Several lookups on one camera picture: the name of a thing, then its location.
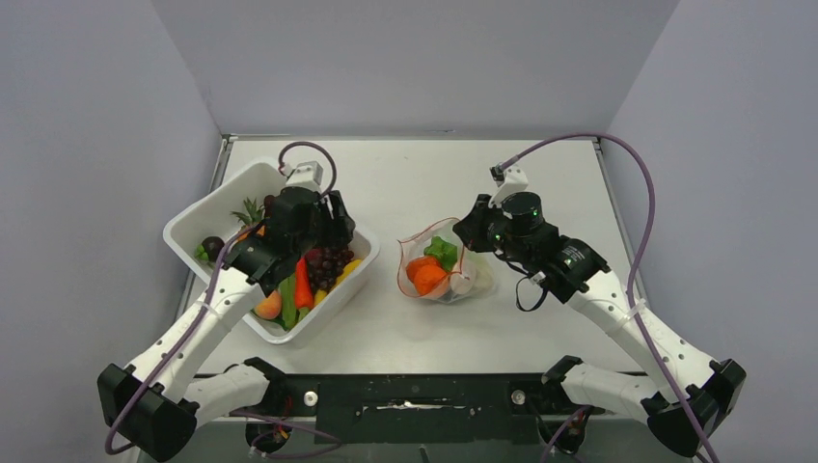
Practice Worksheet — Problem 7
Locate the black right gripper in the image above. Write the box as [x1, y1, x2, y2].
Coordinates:
[454, 195, 532, 266]

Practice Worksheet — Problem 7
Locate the green lettuce head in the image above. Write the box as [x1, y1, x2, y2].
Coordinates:
[423, 235, 459, 272]

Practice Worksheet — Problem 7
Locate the clear orange-zip bag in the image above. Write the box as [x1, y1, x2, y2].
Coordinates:
[396, 217, 496, 304]

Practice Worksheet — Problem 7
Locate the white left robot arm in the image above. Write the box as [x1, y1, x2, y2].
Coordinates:
[96, 186, 355, 462]

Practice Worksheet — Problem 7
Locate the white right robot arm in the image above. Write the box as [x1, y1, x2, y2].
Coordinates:
[453, 192, 747, 457]

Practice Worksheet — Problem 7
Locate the white plastic food bin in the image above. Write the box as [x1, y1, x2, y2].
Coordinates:
[163, 156, 381, 346]

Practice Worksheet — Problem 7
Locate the purple grape bunch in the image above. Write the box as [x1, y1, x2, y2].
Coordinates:
[306, 247, 354, 292]

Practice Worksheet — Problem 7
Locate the white onion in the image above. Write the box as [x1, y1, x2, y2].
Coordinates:
[449, 262, 477, 296]

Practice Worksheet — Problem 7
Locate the toy pineapple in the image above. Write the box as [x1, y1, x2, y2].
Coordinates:
[231, 198, 265, 228]

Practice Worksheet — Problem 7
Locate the orange carrot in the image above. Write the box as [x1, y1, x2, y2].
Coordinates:
[293, 258, 314, 311]

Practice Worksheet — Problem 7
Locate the peach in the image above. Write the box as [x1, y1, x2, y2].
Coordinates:
[253, 290, 283, 320]

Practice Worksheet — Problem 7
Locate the dark mangosteen with green leaves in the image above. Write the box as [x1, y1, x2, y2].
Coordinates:
[194, 235, 225, 264]

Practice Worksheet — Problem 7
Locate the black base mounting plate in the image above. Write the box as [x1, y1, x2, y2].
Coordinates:
[250, 373, 579, 445]

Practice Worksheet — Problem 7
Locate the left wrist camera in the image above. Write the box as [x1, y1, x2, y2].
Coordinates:
[282, 161, 323, 192]

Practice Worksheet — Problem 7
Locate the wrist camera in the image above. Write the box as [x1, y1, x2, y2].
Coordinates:
[282, 161, 323, 192]
[489, 164, 529, 207]

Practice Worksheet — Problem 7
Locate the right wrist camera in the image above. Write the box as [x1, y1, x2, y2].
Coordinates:
[489, 164, 529, 207]

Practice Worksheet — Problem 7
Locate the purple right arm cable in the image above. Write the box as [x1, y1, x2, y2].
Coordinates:
[493, 132, 723, 463]

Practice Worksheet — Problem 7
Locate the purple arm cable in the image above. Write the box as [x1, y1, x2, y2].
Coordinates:
[493, 132, 723, 463]
[103, 141, 343, 461]

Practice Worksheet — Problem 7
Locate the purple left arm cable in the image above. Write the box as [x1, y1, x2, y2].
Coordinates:
[103, 141, 343, 461]

